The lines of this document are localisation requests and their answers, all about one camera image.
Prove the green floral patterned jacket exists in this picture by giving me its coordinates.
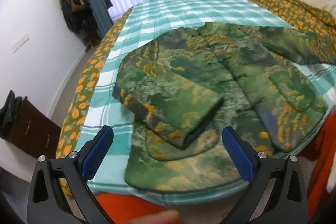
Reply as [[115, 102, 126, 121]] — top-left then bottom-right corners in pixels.
[[113, 22, 335, 192]]

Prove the coat rack with clothes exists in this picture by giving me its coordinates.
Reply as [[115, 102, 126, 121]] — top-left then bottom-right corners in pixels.
[[60, 0, 101, 52]]

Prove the person's finger tip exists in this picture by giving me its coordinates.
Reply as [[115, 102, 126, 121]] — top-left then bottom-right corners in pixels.
[[127, 210, 179, 224]]

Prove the orange red sweater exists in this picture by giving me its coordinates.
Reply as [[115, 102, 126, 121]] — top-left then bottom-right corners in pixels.
[[97, 114, 335, 223]]

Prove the dark brown wooden cabinet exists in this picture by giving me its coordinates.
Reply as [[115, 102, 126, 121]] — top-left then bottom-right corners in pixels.
[[6, 98, 61, 159]]

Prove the black bag on cabinet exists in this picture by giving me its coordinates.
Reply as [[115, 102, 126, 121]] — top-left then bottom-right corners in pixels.
[[0, 90, 22, 139]]

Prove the black chair by window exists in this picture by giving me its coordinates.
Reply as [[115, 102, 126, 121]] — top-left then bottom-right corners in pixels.
[[104, 0, 113, 10]]

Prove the teal white plaid blanket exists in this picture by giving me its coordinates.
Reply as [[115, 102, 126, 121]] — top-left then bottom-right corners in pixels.
[[75, 0, 336, 207]]

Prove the white wall switch plate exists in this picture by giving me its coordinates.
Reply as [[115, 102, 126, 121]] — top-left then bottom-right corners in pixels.
[[11, 34, 30, 54]]

